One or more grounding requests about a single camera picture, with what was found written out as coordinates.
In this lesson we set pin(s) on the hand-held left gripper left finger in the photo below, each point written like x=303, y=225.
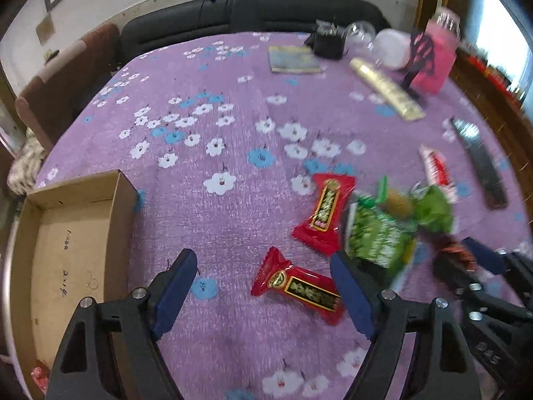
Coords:
x=175, y=296

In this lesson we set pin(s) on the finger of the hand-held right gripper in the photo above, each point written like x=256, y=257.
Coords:
x=485, y=256
x=456, y=277

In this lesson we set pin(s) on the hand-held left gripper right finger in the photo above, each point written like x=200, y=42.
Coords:
x=354, y=291

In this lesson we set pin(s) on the dark red foil packet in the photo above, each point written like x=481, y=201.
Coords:
x=456, y=250
x=40, y=379

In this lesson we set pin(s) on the red candy packet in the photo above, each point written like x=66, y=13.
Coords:
x=324, y=212
x=300, y=285

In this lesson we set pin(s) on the large green snack packet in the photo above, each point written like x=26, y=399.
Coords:
x=379, y=235

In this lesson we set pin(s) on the clear green pastry packet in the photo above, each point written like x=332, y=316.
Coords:
x=397, y=202

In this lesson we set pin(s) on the white and red snack packet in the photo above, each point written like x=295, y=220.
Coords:
x=437, y=171

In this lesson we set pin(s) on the shallow cardboard box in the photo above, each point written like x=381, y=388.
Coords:
x=62, y=266

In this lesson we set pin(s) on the black phone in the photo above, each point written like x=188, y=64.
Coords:
x=483, y=162

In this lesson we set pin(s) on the long gold box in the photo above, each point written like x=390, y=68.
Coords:
x=387, y=87

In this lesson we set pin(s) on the patterned brown blanket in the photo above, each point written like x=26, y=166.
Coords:
x=25, y=166

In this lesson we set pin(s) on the pink and black box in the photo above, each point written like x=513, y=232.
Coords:
x=437, y=62

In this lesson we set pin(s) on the white bowl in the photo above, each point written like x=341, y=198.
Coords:
x=391, y=48

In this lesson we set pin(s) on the bright window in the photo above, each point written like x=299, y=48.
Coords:
x=495, y=21

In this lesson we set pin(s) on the thin booklet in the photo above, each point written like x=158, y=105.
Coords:
x=293, y=59

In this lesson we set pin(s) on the brown armchair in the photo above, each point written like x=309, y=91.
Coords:
x=70, y=75

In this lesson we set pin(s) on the black binder clip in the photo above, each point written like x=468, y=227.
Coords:
x=329, y=43

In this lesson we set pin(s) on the clear glass bowl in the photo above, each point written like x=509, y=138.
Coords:
x=361, y=32

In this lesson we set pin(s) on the black leather sofa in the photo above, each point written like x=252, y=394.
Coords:
x=187, y=25

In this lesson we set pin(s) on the wall outlet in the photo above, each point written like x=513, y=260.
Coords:
x=52, y=55

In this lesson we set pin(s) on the wooden wall plaque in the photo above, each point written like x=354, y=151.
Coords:
x=45, y=29

